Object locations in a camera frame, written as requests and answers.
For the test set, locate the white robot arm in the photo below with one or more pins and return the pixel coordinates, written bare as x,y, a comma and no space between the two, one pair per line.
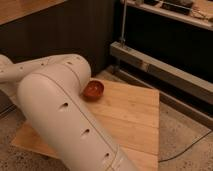
47,91

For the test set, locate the red bowl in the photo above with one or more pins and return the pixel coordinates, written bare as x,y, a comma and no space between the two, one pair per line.
94,90

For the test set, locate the wooden board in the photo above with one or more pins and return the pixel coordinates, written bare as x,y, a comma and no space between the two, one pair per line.
130,114

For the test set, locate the vertical metal rod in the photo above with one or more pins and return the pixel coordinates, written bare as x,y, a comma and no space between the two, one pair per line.
122,38

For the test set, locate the cluttered shelf top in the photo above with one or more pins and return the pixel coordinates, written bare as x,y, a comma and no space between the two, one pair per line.
194,12

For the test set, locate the metal beam frame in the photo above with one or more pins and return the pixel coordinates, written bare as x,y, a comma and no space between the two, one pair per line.
200,107

